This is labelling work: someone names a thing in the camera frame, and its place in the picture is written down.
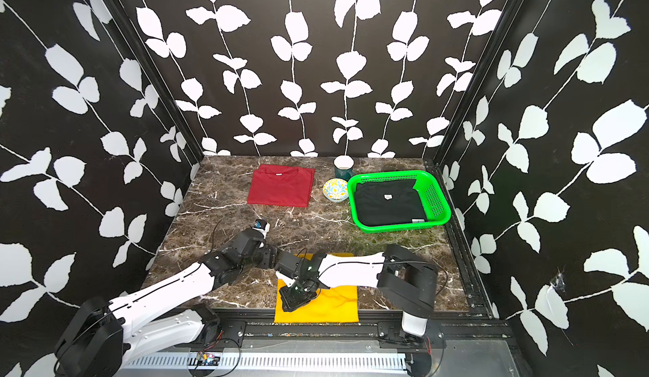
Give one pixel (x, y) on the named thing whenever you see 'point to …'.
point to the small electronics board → (209, 360)
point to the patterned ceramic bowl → (335, 190)
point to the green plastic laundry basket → (426, 189)
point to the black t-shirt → (387, 202)
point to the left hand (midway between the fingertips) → (273, 246)
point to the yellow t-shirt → (330, 305)
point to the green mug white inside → (343, 165)
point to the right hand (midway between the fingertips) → (283, 306)
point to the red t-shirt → (280, 186)
